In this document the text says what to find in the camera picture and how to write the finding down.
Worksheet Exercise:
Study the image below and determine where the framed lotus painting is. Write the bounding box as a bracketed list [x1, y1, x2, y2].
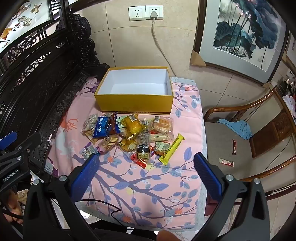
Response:
[190, 0, 290, 85]

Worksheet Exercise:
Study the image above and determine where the purple snack packet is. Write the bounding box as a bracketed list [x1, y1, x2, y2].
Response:
[80, 143, 99, 159]

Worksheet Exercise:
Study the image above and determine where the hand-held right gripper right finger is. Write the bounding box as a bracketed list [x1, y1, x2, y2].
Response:
[193, 152, 274, 241]

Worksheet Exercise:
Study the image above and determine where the cardboard corner protector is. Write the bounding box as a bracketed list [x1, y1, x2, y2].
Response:
[190, 50, 205, 67]

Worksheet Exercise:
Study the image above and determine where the pink floral blanket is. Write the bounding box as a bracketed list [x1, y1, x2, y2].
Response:
[45, 75, 208, 232]

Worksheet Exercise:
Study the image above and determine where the yellow cardboard box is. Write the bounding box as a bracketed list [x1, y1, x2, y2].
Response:
[94, 66, 174, 115]

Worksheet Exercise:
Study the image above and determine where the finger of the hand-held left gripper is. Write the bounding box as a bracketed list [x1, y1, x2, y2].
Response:
[13, 133, 42, 160]
[0, 131, 18, 150]

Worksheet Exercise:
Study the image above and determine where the clear nut packet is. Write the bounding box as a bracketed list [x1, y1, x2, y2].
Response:
[81, 114, 99, 135]

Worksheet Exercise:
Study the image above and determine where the clear bread roll packet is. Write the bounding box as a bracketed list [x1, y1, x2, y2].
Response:
[149, 133, 172, 142]

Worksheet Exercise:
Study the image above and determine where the dark label snack packet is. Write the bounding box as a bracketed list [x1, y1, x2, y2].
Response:
[135, 130, 152, 161]

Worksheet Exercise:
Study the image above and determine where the brown snack packet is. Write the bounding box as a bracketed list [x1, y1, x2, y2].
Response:
[108, 113, 119, 134]

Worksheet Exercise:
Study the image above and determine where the black plug adapter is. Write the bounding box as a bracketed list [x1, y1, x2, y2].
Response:
[279, 74, 296, 96]

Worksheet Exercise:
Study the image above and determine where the yellow snack bar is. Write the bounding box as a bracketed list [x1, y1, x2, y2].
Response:
[158, 133, 186, 166]

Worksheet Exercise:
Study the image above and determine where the blue cloth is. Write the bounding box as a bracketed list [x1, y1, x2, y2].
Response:
[217, 119, 253, 140]

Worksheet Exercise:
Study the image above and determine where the red white snack packet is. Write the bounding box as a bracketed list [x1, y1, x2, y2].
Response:
[219, 158, 235, 167]

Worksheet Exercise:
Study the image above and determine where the yellow cake packet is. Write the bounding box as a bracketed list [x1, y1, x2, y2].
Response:
[120, 116, 144, 140]

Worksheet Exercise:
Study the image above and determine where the pink biscuit packet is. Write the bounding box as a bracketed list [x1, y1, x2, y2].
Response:
[97, 134, 120, 153]

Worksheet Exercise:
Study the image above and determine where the painted bird panel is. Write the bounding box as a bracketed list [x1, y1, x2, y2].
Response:
[0, 0, 55, 50]

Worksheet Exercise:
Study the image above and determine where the wooden armchair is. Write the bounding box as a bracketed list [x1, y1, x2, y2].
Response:
[203, 86, 296, 202]

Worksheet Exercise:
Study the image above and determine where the dark carved wooden bench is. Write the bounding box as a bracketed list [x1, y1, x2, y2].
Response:
[0, 11, 110, 176]

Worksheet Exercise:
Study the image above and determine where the white power cable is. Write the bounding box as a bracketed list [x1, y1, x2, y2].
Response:
[151, 19, 173, 78]

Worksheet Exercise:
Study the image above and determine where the orange bread packet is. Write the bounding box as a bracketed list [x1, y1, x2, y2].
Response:
[152, 116, 174, 137]

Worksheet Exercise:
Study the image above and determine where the black cable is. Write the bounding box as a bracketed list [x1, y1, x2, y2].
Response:
[77, 199, 130, 230]

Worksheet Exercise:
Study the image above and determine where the blue snack packet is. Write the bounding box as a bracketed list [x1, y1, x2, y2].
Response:
[92, 116, 121, 139]

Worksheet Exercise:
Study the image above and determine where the small round cakes packet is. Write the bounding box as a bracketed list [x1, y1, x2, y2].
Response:
[119, 138, 137, 153]

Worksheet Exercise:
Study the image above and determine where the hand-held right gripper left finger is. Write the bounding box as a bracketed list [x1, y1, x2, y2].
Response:
[23, 153, 100, 241]

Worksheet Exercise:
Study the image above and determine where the white wall socket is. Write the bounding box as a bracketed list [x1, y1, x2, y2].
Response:
[129, 6, 147, 22]
[146, 5, 164, 20]

